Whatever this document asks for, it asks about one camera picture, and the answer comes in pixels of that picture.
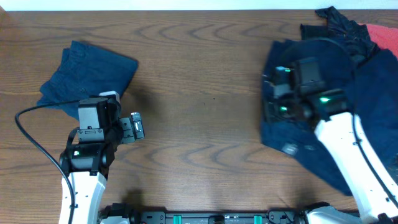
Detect dark navy shorts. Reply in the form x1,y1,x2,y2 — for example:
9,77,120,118
261,49,397,196

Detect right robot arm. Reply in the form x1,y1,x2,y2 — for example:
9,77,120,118
264,58,397,223

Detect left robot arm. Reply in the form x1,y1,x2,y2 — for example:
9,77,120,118
59,91,145,223

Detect folded blue shorts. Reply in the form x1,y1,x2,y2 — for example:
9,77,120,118
37,41,138,106

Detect black printed t-shirt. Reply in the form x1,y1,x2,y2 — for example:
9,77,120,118
300,6,381,65

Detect red garment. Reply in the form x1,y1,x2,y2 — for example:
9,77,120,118
365,24,397,58

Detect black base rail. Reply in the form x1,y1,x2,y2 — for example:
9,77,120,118
99,202,361,224

